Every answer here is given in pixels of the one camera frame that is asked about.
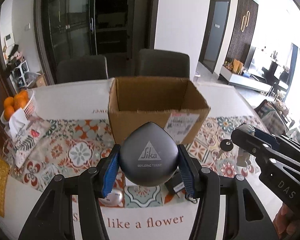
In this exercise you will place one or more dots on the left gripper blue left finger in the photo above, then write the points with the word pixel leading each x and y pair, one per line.
pixel 109 170

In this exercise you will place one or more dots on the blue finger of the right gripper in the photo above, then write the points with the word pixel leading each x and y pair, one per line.
pixel 248 142
pixel 279 143

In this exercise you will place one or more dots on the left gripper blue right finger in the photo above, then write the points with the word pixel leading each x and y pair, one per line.
pixel 188 171

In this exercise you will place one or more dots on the white astronaut figurine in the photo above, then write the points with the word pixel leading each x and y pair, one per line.
pixel 243 152

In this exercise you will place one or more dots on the black power adapter with cable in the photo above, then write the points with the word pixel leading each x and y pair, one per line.
pixel 175 191

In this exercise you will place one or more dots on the dark grey Sika speaker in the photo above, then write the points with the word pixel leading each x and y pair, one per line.
pixel 148 157

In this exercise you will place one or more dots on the person's right hand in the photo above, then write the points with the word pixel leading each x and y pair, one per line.
pixel 286 224

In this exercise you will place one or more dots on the wooden chair with cushion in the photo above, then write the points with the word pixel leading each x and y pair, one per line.
pixel 271 118

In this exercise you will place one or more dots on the patterned tile table runner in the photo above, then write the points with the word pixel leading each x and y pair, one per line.
pixel 83 152

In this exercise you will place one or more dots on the white low TV console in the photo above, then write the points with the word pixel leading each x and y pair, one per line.
pixel 241 81

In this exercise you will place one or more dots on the brown cardboard box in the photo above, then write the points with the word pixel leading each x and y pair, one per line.
pixel 173 103

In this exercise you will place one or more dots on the floral fabric tissue pouch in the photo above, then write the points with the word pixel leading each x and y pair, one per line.
pixel 25 134

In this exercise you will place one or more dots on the left dark dining chair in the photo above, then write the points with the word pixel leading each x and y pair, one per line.
pixel 85 68

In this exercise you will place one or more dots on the dark dining chair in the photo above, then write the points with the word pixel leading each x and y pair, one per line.
pixel 85 68
pixel 154 62

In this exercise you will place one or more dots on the white basket of oranges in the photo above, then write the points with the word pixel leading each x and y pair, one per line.
pixel 24 100

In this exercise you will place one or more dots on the right dark dining chair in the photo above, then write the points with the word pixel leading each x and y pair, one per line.
pixel 154 62

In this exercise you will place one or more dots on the white shoe rack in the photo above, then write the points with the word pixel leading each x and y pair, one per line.
pixel 20 68

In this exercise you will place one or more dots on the dark glass door cabinet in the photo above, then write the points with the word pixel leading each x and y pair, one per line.
pixel 117 29

